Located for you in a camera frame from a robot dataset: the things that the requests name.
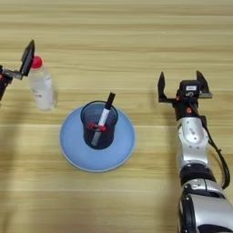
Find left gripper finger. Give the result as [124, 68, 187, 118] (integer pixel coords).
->
[3, 39, 35, 80]

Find white marker with black cap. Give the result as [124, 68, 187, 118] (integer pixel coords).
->
[90, 92, 117, 147]

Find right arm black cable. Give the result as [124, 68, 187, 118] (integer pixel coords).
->
[189, 103, 231, 190]

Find blue round plate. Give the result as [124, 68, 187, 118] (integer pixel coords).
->
[58, 103, 137, 173]

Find clear red-capped plastic bottle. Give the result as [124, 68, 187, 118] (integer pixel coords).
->
[28, 56, 58, 112]

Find red pen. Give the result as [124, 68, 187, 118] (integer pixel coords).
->
[86, 122, 108, 132]

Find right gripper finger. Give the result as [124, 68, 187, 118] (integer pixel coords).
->
[157, 71, 177, 104]
[196, 70, 213, 99]

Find black mesh pen cup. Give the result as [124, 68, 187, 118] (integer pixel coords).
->
[80, 100, 119, 150]

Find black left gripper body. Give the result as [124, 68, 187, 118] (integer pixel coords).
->
[0, 65, 14, 103]

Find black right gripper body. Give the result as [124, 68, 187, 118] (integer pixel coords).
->
[172, 96, 201, 122]

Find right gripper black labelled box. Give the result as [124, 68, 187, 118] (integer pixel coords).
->
[178, 79, 202, 99]

